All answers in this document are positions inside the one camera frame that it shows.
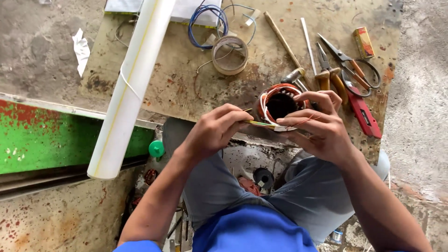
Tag person's left hand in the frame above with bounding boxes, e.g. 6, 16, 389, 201
181, 103, 255, 165

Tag person's right hand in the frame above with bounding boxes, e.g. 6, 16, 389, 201
276, 90, 356, 166

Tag bundle of coloured lead wires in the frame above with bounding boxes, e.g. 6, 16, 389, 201
241, 108, 281, 131

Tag copper wound motor stator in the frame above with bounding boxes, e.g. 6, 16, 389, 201
255, 83, 313, 132

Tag red utility knife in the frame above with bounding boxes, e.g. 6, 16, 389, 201
346, 85, 383, 139

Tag green plastic cap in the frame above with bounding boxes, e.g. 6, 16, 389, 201
148, 140, 166, 159

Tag person's grey jeans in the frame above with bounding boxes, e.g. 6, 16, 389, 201
162, 117, 391, 246

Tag metal cylinder tool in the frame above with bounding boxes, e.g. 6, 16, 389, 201
281, 68, 306, 85

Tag red cloth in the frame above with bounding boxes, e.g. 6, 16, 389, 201
238, 176, 263, 197

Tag small copper coil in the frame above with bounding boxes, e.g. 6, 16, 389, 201
144, 169, 159, 186

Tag black round motor part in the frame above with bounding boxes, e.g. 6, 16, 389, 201
253, 167, 275, 190

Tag clear tape roll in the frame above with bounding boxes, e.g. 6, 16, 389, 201
211, 35, 249, 76

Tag white insulation paper roll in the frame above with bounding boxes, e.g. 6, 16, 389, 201
87, 0, 177, 180

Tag white flat strip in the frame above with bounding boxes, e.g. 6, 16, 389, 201
300, 17, 318, 76

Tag small yellow red box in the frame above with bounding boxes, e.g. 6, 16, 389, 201
352, 27, 375, 60

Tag wooden stick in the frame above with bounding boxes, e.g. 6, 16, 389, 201
263, 11, 314, 90

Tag person's blue shirt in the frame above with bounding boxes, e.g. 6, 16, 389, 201
113, 204, 319, 252

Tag white sheet with yellow edge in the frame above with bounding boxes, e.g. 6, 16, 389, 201
103, 0, 223, 29

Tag crumpled white paper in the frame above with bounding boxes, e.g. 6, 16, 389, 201
71, 28, 91, 78

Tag green red metal machine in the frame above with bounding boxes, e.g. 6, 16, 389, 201
0, 92, 157, 175

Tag yellow handled pliers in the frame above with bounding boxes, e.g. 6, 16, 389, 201
314, 42, 349, 106

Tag black handled scissors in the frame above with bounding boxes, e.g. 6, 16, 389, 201
317, 33, 382, 98

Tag blue wire coil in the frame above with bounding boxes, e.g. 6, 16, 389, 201
188, 4, 229, 50

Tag light blue wire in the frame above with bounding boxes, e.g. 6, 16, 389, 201
216, 3, 258, 47

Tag thin grey wire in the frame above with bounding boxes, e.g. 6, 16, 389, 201
114, 18, 138, 48

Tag grey metal rail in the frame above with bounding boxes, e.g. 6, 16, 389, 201
0, 154, 150, 202

